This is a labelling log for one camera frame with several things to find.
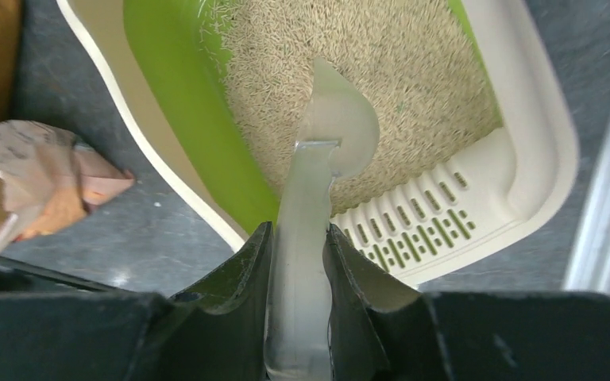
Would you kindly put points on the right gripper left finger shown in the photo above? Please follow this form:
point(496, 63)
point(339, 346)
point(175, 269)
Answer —
point(213, 330)

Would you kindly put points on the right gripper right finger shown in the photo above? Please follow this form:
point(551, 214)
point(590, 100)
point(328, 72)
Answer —
point(382, 329)

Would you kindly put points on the pink cat litter bag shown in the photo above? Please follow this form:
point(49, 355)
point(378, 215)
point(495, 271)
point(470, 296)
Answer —
point(49, 180)

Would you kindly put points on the clear plastic litter scoop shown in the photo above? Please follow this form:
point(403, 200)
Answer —
point(337, 138)

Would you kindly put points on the beige green litter box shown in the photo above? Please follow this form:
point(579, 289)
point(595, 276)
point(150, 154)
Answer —
point(476, 149)

